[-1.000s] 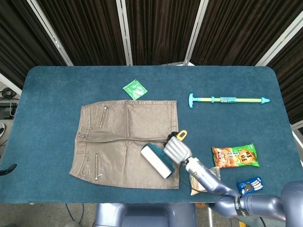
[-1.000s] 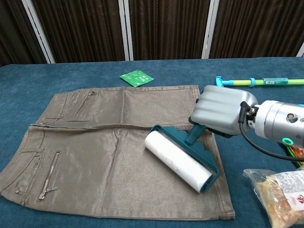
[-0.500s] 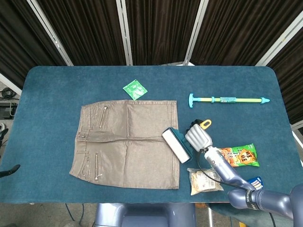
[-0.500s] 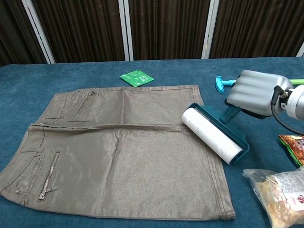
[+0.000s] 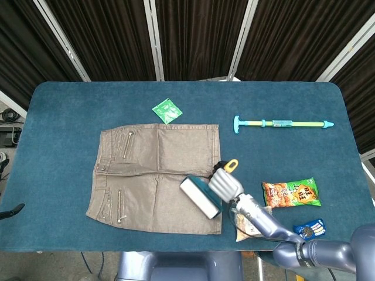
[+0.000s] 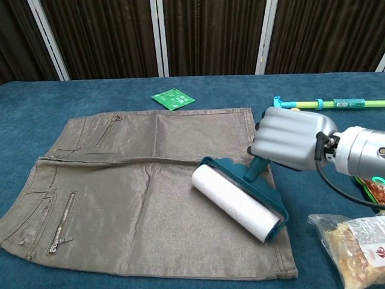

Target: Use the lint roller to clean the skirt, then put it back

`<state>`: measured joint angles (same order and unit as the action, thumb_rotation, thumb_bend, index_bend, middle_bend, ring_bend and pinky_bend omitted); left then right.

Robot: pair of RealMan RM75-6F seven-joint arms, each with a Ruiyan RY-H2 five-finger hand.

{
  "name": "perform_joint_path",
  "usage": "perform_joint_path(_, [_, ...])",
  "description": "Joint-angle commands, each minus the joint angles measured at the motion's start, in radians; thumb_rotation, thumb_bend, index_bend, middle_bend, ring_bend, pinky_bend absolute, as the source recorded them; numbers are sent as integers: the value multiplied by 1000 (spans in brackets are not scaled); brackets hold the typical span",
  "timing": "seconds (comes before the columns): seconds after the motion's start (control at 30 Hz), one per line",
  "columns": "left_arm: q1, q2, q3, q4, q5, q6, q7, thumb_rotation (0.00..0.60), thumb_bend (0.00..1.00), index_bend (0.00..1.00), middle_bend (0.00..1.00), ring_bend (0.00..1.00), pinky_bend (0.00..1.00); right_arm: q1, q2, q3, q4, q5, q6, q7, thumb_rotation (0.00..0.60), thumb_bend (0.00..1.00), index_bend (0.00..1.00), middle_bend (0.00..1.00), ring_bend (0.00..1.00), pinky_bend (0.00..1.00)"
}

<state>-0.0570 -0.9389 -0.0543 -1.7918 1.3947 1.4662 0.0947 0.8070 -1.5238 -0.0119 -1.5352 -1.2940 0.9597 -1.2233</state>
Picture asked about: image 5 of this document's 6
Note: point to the blue table cloth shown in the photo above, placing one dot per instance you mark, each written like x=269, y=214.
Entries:
x=64, y=146

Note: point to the orange green snack bag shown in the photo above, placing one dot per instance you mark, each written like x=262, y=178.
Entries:
x=290, y=193

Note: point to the dark folding screen panel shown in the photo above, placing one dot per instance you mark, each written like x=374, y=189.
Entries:
x=196, y=38
x=293, y=38
x=26, y=52
x=363, y=96
x=108, y=38

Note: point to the teal green pump toy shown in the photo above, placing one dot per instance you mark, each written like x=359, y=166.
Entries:
x=281, y=123

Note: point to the blue white lint roller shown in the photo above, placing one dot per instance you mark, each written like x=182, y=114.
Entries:
x=199, y=199

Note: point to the black box on floor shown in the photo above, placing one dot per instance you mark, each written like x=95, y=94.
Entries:
x=7, y=137

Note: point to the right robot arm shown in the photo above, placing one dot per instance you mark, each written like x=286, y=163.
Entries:
x=322, y=253

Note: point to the clear bag of food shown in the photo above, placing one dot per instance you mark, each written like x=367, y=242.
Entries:
x=243, y=231

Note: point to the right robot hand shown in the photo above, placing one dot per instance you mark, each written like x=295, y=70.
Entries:
x=225, y=185

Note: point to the grey robot torso base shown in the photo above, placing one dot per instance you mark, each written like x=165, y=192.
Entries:
x=178, y=266

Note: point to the green sachet packet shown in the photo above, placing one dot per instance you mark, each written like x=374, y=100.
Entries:
x=167, y=111

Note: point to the blue cookie packet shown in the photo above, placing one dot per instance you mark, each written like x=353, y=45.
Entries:
x=315, y=228

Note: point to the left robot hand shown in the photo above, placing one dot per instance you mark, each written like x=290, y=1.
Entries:
x=11, y=210

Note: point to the brown zippered skirt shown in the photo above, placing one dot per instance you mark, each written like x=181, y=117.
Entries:
x=164, y=152

